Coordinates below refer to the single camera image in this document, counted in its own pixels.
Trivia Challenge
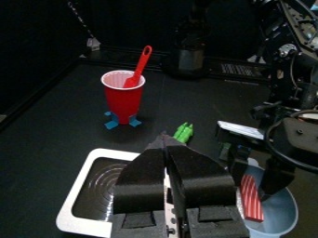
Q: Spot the light blue bowl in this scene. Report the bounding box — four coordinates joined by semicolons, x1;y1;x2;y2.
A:
235;157;300;238

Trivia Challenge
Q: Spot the thin striped hanging cable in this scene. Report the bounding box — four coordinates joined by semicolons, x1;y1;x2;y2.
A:
67;0;98;41

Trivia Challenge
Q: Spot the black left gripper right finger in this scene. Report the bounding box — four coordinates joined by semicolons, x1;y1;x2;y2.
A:
163;133;251;238

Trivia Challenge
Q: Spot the red toy spatula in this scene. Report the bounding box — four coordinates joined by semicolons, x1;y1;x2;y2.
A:
122;45;154;89

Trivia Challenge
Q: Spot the blue toy stand piece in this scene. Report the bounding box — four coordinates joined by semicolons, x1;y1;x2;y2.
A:
103;111;143;130

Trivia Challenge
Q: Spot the red plastic cup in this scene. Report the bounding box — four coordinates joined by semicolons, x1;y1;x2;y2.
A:
99;70;147;126

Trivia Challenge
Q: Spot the green toy pea pod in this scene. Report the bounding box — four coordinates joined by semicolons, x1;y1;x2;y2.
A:
171;122;195;144

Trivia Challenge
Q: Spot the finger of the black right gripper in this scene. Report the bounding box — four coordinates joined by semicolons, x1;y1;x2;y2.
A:
225;142;255;188
257;155;298;202

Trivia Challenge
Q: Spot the white square plate black centre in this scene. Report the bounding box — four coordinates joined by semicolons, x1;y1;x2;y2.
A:
55;147;175;238

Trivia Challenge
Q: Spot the small white tag block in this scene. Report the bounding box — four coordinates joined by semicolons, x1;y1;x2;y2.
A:
86;37;102;52

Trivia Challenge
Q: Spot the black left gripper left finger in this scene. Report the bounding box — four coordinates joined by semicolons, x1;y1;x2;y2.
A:
110;132;169;238

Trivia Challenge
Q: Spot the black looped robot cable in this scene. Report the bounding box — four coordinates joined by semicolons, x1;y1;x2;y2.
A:
264;109;318;173

